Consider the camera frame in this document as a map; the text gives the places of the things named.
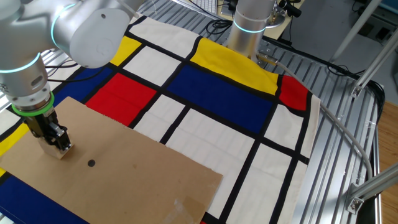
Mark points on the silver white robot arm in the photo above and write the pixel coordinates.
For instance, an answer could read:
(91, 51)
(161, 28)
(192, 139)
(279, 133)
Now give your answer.
(93, 34)

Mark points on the brown cardboard sheet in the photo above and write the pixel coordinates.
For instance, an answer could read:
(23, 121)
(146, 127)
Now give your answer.
(124, 174)

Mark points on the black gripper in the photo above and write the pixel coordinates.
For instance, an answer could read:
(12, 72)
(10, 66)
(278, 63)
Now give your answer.
(40, 124)

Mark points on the white keyboard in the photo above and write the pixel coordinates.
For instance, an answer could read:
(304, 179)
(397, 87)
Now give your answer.
(205, 4)

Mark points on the colour block patterned cloth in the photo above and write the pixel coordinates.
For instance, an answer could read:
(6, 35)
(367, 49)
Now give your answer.
(217, 146)

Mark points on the small wooden block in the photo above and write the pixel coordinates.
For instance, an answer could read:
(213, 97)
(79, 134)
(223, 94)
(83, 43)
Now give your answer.
(53, 152)

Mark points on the black webcam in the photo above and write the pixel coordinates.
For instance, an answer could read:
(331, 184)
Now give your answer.
(289, 7)

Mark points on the aluminium frame strut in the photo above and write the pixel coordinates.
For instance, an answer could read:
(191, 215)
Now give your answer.
(376, 63)
(373, 185)

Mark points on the pale grey slanted leg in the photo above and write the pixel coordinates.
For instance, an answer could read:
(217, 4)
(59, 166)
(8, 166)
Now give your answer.
(357, 28)

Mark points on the aluminium table edge rail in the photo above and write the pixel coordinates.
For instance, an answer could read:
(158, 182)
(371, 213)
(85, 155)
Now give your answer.
(4, 101)

